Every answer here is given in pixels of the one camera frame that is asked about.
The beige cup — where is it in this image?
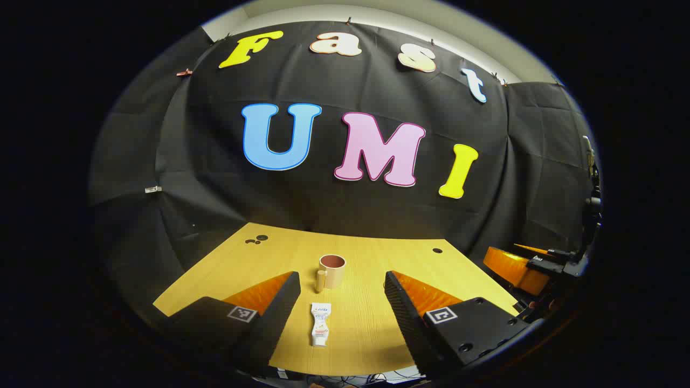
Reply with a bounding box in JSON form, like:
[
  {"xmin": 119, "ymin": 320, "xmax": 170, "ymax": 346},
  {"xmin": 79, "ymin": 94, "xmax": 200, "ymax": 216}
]
[{"xmin": 315, "ymin": 254, "xmax": 347, "ymax": 293}]

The wooden desktop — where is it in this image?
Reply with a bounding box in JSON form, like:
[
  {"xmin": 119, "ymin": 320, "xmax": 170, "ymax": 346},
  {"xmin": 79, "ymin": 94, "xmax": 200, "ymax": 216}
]
[{"xmin": 153, "ymin": 223, "xmax": 521, "ymax": 377}]

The white toothpaste tube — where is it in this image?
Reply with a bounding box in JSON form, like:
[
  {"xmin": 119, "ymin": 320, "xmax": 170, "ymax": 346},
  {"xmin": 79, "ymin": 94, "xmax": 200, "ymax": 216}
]
[{"xmin": 310, "ymin": 302, "xmax": 332, "ymax": 347}]

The black backdrop cloth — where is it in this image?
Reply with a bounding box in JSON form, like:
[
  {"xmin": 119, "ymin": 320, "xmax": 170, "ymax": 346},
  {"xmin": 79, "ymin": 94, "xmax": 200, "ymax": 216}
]
[{"xmin": 89, "ymin": 20, "xmax": 602, "ymax": 324}]

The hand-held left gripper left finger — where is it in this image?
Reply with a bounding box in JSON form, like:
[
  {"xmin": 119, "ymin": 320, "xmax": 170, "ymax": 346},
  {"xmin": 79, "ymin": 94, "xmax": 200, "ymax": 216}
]
[{"xmin": 162, "ymin": 271, "xmax": 301, "ymax": 375}]

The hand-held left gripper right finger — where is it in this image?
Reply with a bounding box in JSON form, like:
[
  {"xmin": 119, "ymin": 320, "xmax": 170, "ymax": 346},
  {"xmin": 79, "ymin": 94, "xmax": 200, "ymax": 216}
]
[{"xmin": 384, "ymin": 271, "xmax": 532, "ymax": 378}]

